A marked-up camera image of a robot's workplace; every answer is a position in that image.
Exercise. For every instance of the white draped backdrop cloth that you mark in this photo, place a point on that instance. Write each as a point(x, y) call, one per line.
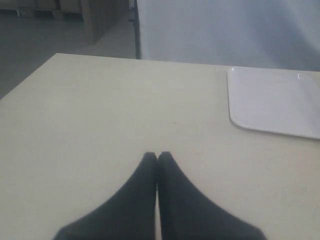
point(280, 34)

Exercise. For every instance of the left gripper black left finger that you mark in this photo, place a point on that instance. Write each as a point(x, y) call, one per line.
point(128, 215)

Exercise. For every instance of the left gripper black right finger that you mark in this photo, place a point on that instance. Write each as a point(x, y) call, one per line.
point(187, 214)

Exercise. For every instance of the white square plastic tray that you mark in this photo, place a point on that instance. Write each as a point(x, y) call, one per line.
point(274, 101)

